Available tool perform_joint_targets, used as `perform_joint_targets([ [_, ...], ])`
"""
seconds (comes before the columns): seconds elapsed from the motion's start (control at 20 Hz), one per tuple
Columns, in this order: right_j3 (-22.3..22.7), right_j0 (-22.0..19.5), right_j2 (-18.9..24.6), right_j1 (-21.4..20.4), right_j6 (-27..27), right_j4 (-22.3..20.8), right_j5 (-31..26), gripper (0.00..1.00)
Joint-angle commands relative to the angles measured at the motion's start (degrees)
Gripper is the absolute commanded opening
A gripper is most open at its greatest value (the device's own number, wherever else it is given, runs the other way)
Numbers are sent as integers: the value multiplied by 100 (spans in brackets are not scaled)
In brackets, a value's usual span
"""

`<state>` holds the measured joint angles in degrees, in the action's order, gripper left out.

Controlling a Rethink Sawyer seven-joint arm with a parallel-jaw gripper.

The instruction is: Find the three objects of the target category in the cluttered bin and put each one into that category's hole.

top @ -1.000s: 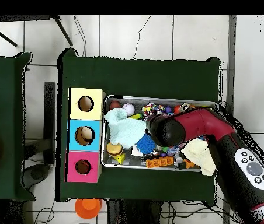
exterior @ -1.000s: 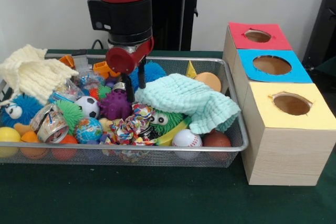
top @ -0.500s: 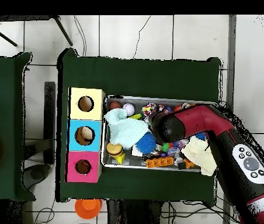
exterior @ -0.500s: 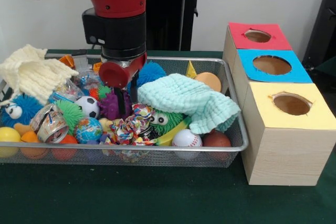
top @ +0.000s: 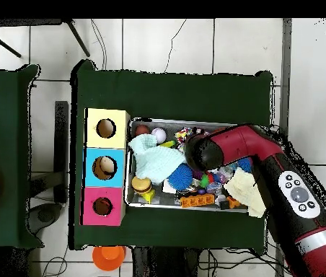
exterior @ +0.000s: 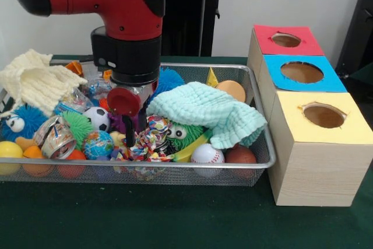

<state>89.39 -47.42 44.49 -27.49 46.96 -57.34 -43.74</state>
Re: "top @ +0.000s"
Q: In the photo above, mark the mint green muslin cloth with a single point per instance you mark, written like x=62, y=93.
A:
x=154, y=161

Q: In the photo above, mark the toy hamburger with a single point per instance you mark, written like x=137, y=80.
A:
x=141, y=184

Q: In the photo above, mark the cream muslin cloth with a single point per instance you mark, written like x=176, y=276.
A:
x=245, y=190

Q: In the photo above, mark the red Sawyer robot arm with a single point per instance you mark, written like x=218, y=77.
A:
x=238, y=141

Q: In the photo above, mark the wooden box with three holes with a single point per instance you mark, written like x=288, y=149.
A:
x=105, y=144

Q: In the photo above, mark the white toy baseball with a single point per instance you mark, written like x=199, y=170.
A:
x=159, y=135

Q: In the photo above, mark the multicolour patterned cloth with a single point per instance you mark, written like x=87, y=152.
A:
x=183, y=135

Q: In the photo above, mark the plain blue spiky ball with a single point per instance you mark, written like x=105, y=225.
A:
x=180, y=177

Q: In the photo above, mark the brown toy football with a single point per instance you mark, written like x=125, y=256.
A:
x=142, y=129

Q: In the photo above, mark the yellow toy cheese wedge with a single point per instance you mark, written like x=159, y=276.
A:
x=148, y=196

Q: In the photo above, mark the beige round toy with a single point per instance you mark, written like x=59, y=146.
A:
x=105, y=166

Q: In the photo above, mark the orange plastic cup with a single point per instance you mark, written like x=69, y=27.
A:
x=108, y=258

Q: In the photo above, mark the grey stand base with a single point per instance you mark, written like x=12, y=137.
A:
x=46, y=216

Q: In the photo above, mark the black tripod stand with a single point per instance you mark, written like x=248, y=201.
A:
x=77, y=37

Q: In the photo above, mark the dark green side table cloth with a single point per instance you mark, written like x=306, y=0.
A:
x=4, y=86

